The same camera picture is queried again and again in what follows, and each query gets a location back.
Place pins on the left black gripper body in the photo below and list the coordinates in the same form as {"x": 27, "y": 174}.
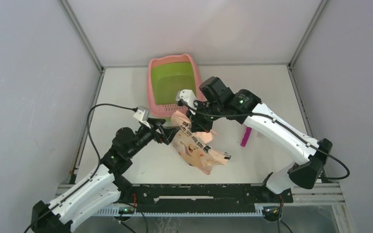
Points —
{"x": 156, "y": 135}

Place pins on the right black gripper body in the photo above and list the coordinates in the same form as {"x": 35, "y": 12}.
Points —
{"x": 204, "y": 122}

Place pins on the cat litter bag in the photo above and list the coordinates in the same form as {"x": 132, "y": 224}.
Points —
{"x": 193, "y": 148}

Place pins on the magenta plastic scoop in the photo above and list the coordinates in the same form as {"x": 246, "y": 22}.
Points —
{"x": 246, "y": 137}

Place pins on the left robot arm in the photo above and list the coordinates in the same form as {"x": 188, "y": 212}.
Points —
{"x": 104, "y": 185}

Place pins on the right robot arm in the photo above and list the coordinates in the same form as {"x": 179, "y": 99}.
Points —
{"x": 308, "y": 153}

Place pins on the pink green litter box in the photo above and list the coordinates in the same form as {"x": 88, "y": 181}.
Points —
{"x": 167, "y": 76}

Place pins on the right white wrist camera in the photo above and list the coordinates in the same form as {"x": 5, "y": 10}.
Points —
{"x": 186, "y": 98}

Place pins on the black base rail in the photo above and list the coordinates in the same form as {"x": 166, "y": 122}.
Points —
{"x": 201, "y": 198}

